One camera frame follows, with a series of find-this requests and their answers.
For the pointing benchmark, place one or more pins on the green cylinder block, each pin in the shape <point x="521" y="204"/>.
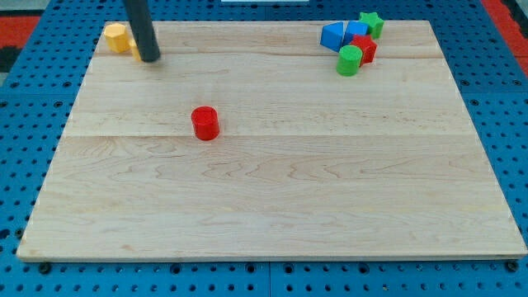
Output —
<point x="349" y="60"/>

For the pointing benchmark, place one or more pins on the yellow heart block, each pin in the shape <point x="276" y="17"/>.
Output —
<point x="134" y="50"/>

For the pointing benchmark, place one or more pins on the blue triangle block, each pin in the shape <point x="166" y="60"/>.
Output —
<point x="332" y="35"/>

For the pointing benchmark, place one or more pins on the green star block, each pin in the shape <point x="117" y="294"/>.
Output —
<point x="374" y="24"/>

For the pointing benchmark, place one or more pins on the wooden board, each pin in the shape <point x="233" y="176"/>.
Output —
<point x="308" y="165"/>

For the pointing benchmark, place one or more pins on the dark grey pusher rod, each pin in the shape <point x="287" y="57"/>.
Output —
<point x="141" y="24"/>

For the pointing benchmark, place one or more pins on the red cylinder block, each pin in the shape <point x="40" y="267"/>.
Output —
<point x="205" y="122"/>

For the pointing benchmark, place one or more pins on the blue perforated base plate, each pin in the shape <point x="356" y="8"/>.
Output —
<point x="39" y="92"/>

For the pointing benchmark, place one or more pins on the red star block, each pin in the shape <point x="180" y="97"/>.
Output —
<point x="367" y="46"/>

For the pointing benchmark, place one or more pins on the yellow hexagon block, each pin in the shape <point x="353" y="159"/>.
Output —
<point x="117" y="38"/>

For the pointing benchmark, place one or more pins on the blue cube block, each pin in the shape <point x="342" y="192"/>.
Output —
<point x="354" y="28"/>

